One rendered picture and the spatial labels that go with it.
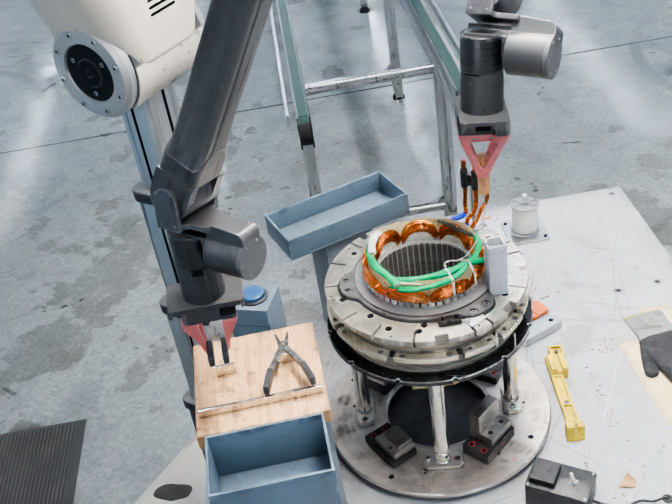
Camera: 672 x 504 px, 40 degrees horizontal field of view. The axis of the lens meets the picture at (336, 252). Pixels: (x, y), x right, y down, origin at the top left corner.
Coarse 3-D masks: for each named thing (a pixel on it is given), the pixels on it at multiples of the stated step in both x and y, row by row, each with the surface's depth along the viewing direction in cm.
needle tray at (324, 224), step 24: (336, 192) 175; (360, 192) 178; (384, 192) 179; (288, 216) 173; (312, 216) 175; (336, 216) 174; (360, 216) 167; (384, 216) 170; (288, 240) 163; (312, 240) 165; (336, 240) 167
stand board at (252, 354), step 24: (240, 336) 143; (264, 336) 142; (312, 336) 140; (216, 360) 139; (240, 360) 138; (264, 360) 137; (312, 360) 136; (216, 384) 134; (240, 384) 134; (288, 384) 132; (264, 408) 129; (288, 408) 128; (312, 408) 128; (216, 432) 127
